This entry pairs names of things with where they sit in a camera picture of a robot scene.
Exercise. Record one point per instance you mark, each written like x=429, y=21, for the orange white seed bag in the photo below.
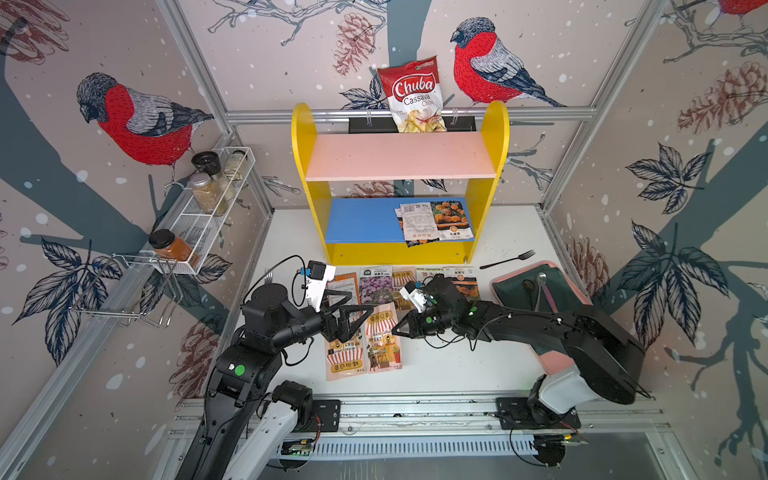
x=347, y=283

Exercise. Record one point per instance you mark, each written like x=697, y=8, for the black wall bracket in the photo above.
x=383, y=125

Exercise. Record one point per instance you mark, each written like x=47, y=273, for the white text seed bag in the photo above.
x=418, y=223

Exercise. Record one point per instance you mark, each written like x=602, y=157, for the black lid spice jar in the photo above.
x=209, y=162

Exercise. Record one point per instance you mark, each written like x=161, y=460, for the chrome wire hook rack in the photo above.
x=148, y=292

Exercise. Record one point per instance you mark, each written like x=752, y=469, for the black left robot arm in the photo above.
x=243, y=372

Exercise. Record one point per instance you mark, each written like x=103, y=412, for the clear spice jar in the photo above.
x=236, y=164

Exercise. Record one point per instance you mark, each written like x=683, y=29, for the orange flower seed bag lower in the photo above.
x=451, y=220

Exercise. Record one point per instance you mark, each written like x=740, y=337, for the hidden orange flower seed bag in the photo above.
x=420, y=242

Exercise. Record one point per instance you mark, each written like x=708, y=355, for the market stall seed bag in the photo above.
x=401, y=276

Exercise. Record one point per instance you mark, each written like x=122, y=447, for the red Chuba chips bag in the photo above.
x=414, y=96

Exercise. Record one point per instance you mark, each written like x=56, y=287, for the blue flower seed bag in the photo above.
x=425, y=274

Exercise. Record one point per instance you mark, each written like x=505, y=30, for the silver lid spice jar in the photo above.
x=208, y=194

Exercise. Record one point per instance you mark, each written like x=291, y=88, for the black plastic fork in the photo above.
x=521, y=257

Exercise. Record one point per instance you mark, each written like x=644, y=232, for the pink tray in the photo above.
x=576, y=288

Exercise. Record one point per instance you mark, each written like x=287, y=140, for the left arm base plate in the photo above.
x=323, y=417

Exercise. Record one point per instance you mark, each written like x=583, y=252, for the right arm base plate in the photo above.
x=518, y=413

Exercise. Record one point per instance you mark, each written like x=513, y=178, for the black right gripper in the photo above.
x=412, y=322

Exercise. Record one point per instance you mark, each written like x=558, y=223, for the orange sauce jar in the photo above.
x=169, y=246

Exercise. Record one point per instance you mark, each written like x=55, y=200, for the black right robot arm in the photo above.
x=607, y=359

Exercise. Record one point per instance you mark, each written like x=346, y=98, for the purple flower seed bag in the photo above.
x=376, y=285

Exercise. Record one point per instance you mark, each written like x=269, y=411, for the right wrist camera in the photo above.
x=413, y=294

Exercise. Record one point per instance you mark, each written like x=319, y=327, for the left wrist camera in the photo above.
x=317, y=274

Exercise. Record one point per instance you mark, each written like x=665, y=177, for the orange flower seed bag top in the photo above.
x=465, y=280

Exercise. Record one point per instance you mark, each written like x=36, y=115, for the white wire spice rack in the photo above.
x=202, y=231

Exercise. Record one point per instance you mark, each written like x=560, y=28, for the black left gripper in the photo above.
x=342, y=330

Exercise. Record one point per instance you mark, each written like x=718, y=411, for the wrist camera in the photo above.
x=317, y=274
x=413, y=294

